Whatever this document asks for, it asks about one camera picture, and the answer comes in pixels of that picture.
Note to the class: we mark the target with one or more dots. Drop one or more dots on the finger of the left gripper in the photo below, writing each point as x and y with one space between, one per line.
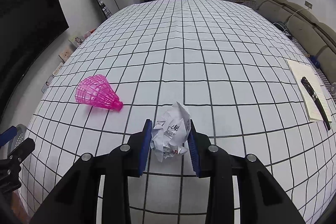
8 135

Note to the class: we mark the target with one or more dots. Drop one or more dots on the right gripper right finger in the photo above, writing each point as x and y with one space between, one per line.
207 159

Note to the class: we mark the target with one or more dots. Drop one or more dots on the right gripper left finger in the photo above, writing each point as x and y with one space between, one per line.
130 159

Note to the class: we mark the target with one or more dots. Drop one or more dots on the white paper ball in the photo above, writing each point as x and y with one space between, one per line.
171 132

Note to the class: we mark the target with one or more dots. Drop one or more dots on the pink plastic shuttlecock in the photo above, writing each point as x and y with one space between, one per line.
96 91

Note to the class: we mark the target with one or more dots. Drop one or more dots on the grey laundry basket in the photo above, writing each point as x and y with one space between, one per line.
18 139

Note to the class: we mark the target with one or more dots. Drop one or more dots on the black white grid bedsheet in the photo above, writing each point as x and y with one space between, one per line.
223 61

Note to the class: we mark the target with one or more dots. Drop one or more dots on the black pen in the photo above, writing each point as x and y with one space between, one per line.
316 100

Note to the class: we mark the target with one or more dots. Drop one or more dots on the cream paper notebook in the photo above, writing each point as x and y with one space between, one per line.
299 71

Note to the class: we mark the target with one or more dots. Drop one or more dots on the olive green sofa headboard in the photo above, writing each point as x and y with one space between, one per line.
317 38

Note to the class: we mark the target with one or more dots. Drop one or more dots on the couple photo frame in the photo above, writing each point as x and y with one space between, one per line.
76 39

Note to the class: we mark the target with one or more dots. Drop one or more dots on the black wall television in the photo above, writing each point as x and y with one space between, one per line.
28 27

